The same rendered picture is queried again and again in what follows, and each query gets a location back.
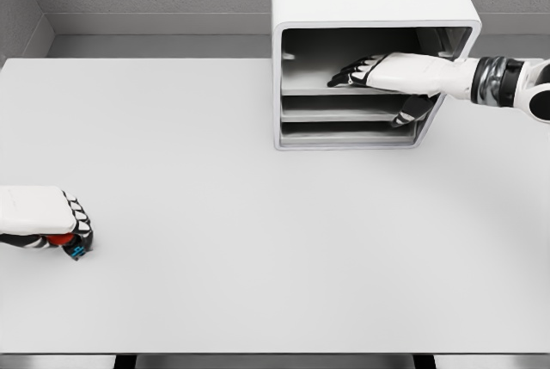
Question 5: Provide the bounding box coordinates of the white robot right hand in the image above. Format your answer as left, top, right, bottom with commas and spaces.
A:
327, 52, 450, 129

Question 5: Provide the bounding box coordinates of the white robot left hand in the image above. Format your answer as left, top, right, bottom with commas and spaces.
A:
0, 185, 95, 258

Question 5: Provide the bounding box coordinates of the black and red load switch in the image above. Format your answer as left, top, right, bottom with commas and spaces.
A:
45, 233, 94, 263

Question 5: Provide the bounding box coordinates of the white multi-storey storage cabinet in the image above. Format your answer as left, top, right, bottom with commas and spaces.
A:
270, 0, 483, 151

